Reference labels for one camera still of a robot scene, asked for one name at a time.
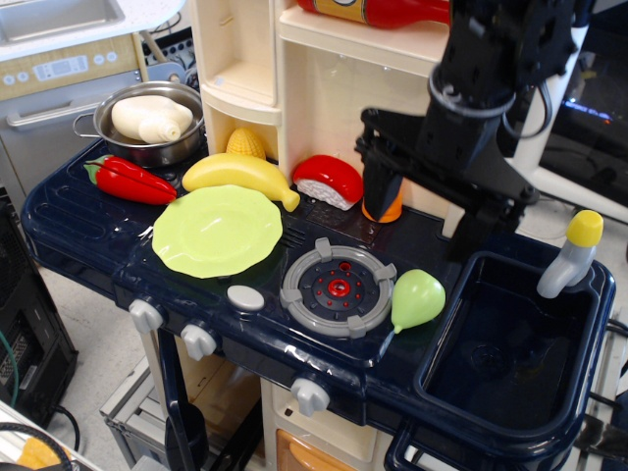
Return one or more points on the yellow toy banana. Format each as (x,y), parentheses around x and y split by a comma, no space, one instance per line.
(245,171)

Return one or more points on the grey stove knob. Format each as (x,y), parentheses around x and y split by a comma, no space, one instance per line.
(145,316)
(310,396)
(198,342)

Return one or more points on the grey oval button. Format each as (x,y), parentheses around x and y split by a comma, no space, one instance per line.
(245,298)

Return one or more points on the orange toy carrot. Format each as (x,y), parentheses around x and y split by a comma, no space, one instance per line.
(392,214)

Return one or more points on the light green toy plate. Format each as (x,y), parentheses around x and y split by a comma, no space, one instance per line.
(217,231)

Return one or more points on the orange toy drawer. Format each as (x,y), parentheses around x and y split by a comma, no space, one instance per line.
(295,454)

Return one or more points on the white metal stand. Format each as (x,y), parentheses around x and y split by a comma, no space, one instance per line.
(528,153)

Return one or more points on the grey right stove knob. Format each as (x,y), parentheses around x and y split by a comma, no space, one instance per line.
(310,396)

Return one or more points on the red toy ketchup bottle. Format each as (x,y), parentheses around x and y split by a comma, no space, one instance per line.
(388,14)

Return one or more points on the grey toy dishwasher cabinet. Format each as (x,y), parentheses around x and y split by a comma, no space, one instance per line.
(42,94)

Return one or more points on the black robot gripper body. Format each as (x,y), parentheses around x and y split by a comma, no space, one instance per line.
(454,144)

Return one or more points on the silver metal pot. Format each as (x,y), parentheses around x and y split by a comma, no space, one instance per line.
(99,124)

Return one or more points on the grey left stove knob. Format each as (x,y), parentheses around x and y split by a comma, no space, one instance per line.
(145,316)

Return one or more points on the grey middle stove knob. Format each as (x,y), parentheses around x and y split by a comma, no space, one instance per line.
(198,342)

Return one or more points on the cream toy squeeze bottle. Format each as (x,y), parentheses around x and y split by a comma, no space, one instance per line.
(153,119)

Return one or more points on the grey toy stove burner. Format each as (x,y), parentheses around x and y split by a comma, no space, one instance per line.
(338,291)

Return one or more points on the cream toy kitchen shelf unit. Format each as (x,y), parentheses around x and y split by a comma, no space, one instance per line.
(300,80)

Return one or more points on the grey and yellow toy faucet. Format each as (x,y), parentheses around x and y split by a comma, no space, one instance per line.
(571,265)

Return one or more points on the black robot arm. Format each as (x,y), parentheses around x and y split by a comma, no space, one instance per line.
(496,50)

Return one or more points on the red toy chili pepper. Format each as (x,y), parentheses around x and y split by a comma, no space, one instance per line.
(121,178)

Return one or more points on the green toy pear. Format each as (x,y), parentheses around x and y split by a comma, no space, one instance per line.
(417,298)

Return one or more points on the yellow toy corn cob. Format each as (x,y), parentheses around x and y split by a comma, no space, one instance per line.
(245,142)

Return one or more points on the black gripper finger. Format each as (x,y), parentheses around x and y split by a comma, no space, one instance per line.
(485,213)
(381,179)

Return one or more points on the navy toy kitchen counter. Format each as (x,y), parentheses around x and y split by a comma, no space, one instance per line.
(499,380)

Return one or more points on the black computer case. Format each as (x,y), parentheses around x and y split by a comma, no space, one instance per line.
(38,358)

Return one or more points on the red tuna sushi toy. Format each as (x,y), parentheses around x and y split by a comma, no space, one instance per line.
(329,179)

